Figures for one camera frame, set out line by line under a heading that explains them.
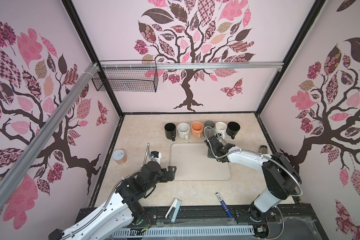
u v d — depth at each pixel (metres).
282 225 0.70
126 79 1.22
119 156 0.90
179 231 0.70
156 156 0.66
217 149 0.70
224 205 0.76
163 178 0.66
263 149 0.95
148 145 0.98
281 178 0.45
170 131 1.00
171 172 0.67
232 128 1.00
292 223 0.72
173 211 0.73
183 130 1.04
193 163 0.94
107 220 0.46
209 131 1.03
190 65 0.94
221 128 1.05
